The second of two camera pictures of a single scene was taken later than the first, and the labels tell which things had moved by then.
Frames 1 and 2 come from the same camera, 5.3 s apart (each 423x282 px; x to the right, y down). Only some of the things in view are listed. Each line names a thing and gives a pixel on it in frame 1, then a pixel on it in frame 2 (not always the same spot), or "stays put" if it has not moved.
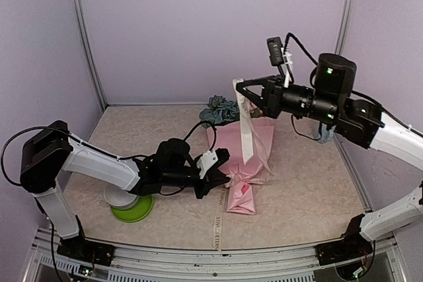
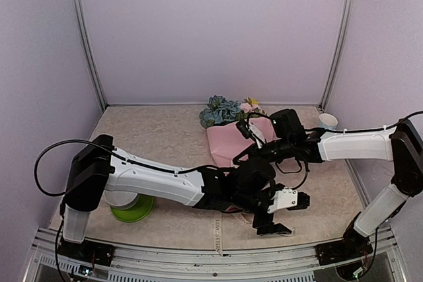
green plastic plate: (137, 212) stays put
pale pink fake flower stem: (254, 111) to (248, 107)
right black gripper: (269, 102) to (253, 152)
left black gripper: (215, 178) to (268, 227)
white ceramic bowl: (118, 198) stays put
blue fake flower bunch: (220, 111) stays put
